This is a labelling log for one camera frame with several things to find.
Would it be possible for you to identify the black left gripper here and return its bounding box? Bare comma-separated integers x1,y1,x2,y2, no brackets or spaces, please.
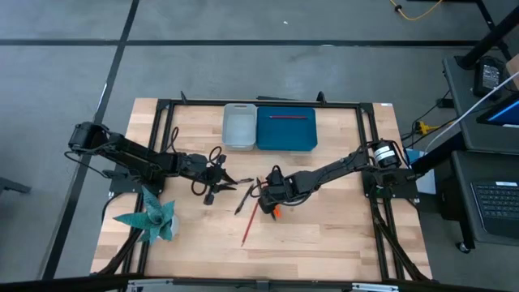
184,152,238,195

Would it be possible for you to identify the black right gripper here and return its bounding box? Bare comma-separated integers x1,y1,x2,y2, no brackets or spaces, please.
257,170,294,222

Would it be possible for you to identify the white plastic bin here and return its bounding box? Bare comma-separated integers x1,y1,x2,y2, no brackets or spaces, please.
221,103,258,152

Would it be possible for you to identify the white plant pot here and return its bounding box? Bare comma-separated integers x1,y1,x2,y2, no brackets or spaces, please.
169,213,181,239

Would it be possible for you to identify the blue plastic tray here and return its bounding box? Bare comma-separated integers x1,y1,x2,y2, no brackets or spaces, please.
255,105,319,152

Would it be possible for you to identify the teal artificial succulent plant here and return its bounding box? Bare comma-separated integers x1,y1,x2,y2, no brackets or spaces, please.
113,185,177,247

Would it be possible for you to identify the white box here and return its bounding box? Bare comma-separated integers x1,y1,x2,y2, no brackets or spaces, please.
404,148,437,195

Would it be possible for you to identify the black stand beam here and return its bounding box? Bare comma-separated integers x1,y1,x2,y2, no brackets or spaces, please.
410,131,467,176
453,0,519,70

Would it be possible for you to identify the black side table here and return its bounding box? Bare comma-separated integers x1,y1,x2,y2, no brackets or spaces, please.
441,54,519,155
450,149,519,249

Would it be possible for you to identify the grey furniture leg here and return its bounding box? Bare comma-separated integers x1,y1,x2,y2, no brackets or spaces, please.
0,176,32,196

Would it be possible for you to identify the black laptop keyboard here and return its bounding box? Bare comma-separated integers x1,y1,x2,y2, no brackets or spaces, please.
470,180,519,240

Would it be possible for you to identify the tablet with blue screen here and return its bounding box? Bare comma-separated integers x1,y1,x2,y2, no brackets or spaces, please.
475,92,519,129

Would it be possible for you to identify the black power adapter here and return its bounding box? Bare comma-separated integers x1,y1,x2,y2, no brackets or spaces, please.
473,55,507,99

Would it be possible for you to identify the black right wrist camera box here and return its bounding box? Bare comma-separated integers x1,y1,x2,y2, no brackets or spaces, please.
257,195,273,215

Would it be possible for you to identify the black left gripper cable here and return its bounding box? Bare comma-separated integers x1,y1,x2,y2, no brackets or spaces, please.
191,145,223,197

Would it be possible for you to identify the black aluminium table frame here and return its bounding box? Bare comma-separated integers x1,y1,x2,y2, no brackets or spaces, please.
92,90,434,283

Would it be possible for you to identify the black camera rig bar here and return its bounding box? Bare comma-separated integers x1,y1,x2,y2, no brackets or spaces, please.
0,273,519,292

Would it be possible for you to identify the yellow cable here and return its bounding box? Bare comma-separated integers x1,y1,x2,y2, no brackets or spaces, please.
388,0,445,22

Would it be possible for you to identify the white cable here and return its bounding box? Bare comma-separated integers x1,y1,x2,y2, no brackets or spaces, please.
423,71,519,154

